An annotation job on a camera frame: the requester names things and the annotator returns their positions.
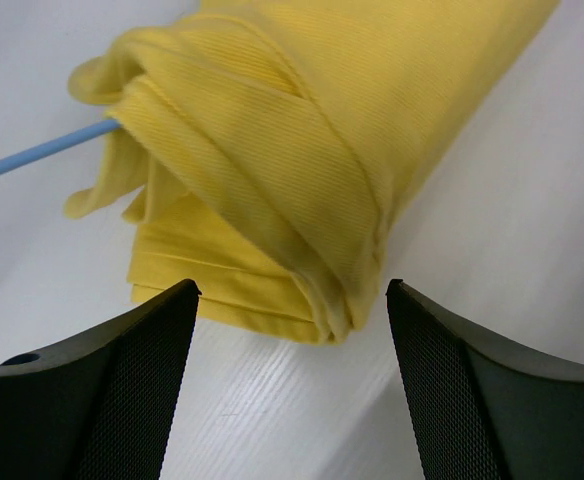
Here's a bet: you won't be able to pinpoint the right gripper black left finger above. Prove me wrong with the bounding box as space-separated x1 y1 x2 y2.
0 280 200 479

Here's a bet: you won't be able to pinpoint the light blue hanger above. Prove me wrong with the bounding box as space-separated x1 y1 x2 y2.
0 119 121 176

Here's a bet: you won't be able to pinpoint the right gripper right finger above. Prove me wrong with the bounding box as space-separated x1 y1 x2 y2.
386 279 584 479

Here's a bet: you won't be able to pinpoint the yellow trousers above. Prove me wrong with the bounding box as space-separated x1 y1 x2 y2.
64 1 555 344

